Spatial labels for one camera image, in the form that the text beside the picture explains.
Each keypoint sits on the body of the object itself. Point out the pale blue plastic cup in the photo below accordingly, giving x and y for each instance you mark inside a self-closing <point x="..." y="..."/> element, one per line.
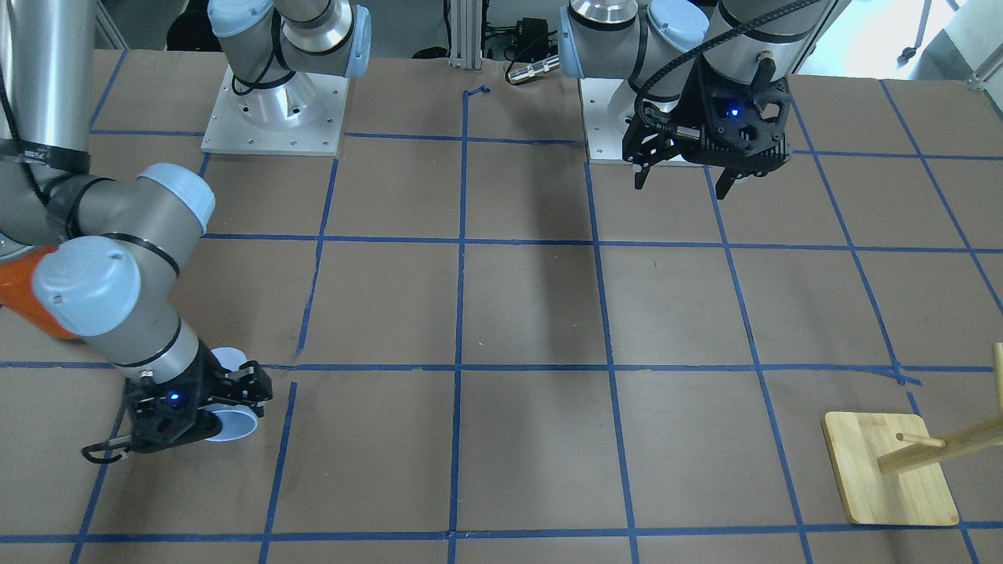
<point x="237" y="421"/>

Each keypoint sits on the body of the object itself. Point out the large orange can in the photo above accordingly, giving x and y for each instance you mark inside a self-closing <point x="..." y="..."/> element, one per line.
<point x="17" y="270"/>

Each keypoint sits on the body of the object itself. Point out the wooden cup rack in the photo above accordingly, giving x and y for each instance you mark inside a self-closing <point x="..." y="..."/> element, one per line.
<point x="888" y="466"/>

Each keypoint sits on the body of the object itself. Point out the aluminium frame post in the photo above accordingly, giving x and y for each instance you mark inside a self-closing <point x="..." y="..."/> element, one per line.
<point x="465" y="32"/>

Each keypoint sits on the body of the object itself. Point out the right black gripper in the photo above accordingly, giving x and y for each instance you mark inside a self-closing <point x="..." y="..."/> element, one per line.
<point x="210" y="382"/>

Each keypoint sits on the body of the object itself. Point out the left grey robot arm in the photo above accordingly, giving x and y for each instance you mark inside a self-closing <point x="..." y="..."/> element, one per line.
<point x="653" y="45"/>

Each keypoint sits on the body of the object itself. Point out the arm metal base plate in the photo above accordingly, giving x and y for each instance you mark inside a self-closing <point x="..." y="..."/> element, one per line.
<point x="606" y="106"/>
<point x="304" y="117"/>

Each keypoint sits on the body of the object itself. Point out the silver cable connector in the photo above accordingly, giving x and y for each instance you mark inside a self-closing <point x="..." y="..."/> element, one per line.
<point x="532" y="71"/>

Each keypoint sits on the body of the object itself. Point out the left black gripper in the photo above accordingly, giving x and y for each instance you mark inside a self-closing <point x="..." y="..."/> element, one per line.
<point x="689" y="119"/>

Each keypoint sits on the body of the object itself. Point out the black power adapter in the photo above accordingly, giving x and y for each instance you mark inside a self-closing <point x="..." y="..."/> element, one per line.
<point x="527" y="40"/>

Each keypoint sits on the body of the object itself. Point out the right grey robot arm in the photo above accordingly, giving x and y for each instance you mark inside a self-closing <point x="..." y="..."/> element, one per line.
<point x="105" y="254"/>

